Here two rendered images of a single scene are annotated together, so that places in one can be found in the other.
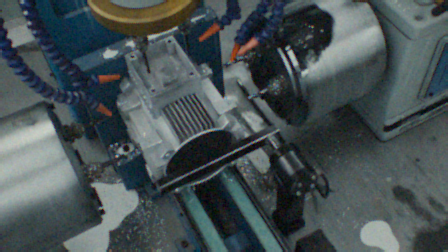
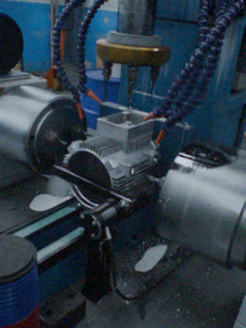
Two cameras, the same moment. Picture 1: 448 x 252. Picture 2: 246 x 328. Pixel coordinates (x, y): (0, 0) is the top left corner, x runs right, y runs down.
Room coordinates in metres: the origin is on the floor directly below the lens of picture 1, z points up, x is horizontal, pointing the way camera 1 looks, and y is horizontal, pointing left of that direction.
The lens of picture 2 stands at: (0.22, -0.65, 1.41)
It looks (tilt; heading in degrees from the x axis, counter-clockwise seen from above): 26 degrees down; 58
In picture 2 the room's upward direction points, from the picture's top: 5 degrees clockwise
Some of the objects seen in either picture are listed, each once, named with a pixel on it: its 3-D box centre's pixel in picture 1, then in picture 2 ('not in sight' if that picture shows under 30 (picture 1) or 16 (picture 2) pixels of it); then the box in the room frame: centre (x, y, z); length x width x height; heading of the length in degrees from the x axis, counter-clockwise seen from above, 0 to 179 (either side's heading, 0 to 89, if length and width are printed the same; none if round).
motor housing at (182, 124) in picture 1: (179, 122); (113, 168); (0.64, 0.08, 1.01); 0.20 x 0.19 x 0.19; 23
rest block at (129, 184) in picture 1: (131, 162); not in sight; (0.66, 0.21, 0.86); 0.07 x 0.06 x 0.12; 113
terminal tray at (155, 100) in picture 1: (164, 78); (125, 132); (0.67, 0.09, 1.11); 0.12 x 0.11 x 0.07; 23
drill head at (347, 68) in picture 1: (321, 50); (231, 207); (0.77, -0.23, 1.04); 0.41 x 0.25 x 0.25; 113
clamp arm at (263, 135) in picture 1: (220, 159); (91, 186); (0.54, 0.01, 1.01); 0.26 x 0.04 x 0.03; 113
